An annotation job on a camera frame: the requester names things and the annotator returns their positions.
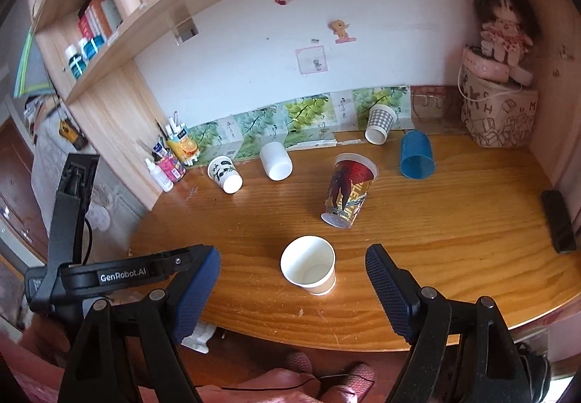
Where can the grape print tissue box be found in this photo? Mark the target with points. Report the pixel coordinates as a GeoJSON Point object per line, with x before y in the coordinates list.
{"type": "Point", "coordinates": [206, 137]}
{"type": "Point", "coordinates": [308, 112]}
{"type": "Point", "coordinates": [258, 126]}
{"type": "Point", "coordinates": [383, 96]}

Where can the blue plastic cup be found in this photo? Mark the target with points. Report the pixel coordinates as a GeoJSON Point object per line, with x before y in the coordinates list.
{"type": "Point", "coordinates": [416, 155]}

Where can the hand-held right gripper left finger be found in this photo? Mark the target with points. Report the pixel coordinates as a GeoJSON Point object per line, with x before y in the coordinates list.
{"type": "Point", "coordinates": [196, 294]}

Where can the pink slipper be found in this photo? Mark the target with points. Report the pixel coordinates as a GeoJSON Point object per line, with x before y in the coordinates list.
{"type": "Point", "coordinates": [297, 362]}
{"type": "Point", "coordinates": [360, 378]}

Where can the white paper cup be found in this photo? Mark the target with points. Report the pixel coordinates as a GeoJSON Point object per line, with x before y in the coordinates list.
{"type": "Point", "coordinates": [308, 264]}

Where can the teal and white bottle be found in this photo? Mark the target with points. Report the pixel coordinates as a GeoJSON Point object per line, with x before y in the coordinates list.
{"type": "Point", "coordinates": [75, 62]}
{"type": "Point", "coordinates": [93, 46]}

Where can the plain white plastic cup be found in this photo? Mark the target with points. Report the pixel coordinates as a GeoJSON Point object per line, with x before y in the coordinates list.
{"type": "Point", "coordinates": [275, 160]}

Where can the yellow hanging tag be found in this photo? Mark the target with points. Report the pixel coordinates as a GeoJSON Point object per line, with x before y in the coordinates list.
{"type": "Point", "coordinates": [68, 130]}

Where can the rag doll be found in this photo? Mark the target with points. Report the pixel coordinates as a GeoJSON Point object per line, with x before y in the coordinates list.
{"type": "Point", "coordinates": [504, 26]}

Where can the person's left hand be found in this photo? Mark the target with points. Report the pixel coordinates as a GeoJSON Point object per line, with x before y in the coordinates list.
{"type": "Point", "coordinates": [47, 337]}

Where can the letter print fabric basket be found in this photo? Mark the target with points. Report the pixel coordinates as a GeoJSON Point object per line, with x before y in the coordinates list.
{"type": "Point", "coordinates": [497, 117]}

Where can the white wall socket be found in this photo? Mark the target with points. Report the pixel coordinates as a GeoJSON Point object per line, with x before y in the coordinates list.
{"type": "Point", "coordinates": [97, 217]}

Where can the panda print paper cup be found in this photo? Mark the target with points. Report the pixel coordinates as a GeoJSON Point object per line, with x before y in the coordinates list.
{"type": "Point", "coordinates": [223, 171]}

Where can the pink round box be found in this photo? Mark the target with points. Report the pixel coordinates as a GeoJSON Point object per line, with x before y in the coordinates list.
{"type": "Point", "coordinates": [482, 65]}

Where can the person's left forearm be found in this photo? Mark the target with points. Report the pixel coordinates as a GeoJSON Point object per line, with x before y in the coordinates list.
{"type": "Point", "coordinates": [27, 380]}

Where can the black remote control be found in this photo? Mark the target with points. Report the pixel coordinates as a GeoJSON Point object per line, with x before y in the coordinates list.
{"type": "Point", "coordinates": [558, 221]}

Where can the yellow duck wall sticker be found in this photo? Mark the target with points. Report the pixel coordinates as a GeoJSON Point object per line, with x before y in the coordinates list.
{"type": "Point", "coordinates": [340, 30]}

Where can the checked paper cup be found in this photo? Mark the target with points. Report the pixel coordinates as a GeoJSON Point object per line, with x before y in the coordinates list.
{"type": "Point", "coordinates": [380, 121]}

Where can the small white dropper bottle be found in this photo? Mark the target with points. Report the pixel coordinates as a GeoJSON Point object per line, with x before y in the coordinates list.
{"type": "Point", "coordinates": [159, 174]}

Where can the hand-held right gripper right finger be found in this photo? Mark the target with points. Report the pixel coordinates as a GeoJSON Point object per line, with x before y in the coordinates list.
{"type": "Point", "coordinates": [389, 294]}

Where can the black shoe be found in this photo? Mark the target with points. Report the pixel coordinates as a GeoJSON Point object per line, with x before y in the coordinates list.
{"type": "Point", "coordinates": [535, 369]}

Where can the pink square wall sticker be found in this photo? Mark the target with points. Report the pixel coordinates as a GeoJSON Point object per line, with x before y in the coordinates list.
{"type": "Point", "coordinates": [311, 60]}

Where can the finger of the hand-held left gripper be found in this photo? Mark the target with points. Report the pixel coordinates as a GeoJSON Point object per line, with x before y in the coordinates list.
{"type": "Point", "coordinates": [68, 221]}

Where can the red patterned paper cup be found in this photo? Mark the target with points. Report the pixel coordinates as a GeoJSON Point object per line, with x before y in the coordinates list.
{"type": "Point", "coordinates": [348, 192]}

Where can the person's leg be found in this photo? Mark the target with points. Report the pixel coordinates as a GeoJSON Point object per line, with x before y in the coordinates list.
{"type": "Point", "coordinates": [254, 391]}

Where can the pink printed container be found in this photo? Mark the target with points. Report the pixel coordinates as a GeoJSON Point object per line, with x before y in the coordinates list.
{"type": "Point", "coordinates": [171, 167]}

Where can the stack of orange books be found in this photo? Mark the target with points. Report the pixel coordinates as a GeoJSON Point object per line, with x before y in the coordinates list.
{"type": "Point", "coordinates": [97, 19]}

